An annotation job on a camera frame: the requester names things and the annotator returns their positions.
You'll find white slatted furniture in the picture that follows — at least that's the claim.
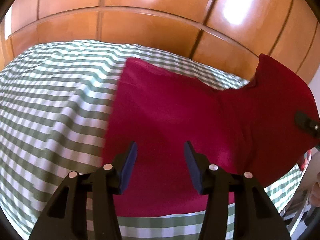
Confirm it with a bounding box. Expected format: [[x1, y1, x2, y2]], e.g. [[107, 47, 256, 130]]
[[281, 190, 312, 234]]

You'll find red cloth garment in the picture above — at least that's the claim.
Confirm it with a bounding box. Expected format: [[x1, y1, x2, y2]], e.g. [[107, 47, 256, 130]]
[[101, 53, 318, 217]]

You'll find green white checked bedsheet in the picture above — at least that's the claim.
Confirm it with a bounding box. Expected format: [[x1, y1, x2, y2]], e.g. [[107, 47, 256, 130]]
[[0, 39, 304, 240]]

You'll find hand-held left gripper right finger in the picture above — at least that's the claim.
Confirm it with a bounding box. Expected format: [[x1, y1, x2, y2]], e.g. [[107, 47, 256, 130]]
[[184, 141, 291, 240]]

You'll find wooden wardrobe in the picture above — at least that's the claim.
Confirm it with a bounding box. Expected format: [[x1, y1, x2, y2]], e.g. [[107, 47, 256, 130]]
[[0, 0, 320, 85]]

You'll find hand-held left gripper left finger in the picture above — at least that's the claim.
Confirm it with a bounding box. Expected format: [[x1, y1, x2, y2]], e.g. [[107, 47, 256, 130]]
[[29, 141, 138, 240]]

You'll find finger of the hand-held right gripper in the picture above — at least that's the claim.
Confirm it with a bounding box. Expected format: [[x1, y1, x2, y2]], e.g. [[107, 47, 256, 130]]
[[294, 112, 320, 138]]

